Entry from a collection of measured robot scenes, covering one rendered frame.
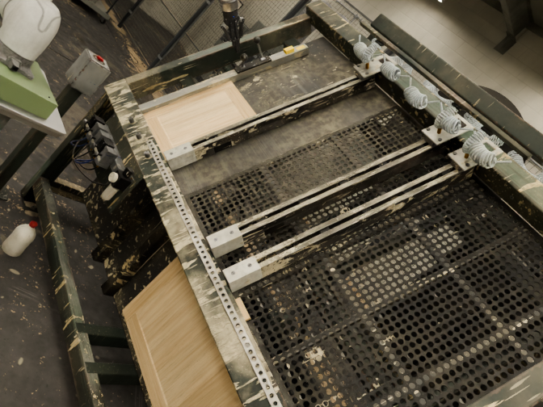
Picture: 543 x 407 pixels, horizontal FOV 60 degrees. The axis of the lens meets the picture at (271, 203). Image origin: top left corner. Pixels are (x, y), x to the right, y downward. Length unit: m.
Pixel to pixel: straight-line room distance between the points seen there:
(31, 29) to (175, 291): 1.18
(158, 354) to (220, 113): 1.15
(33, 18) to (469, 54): 6.60
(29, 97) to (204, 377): 1.26
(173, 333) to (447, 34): 6.85
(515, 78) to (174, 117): 5.78
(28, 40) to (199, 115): 0.80
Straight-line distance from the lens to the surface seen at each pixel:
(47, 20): 2.07
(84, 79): 2.53
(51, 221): 2.65
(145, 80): 2.67
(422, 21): 8.42
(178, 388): 2.05
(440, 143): 2.05
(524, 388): 1.63
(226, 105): 2.39
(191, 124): 2.33
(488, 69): 7.62
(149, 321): 2.21
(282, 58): 2.62
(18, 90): 2.01
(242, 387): 1.54
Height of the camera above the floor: 1.60
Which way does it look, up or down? 14 degrees down
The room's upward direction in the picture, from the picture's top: 46 degrees clockwise
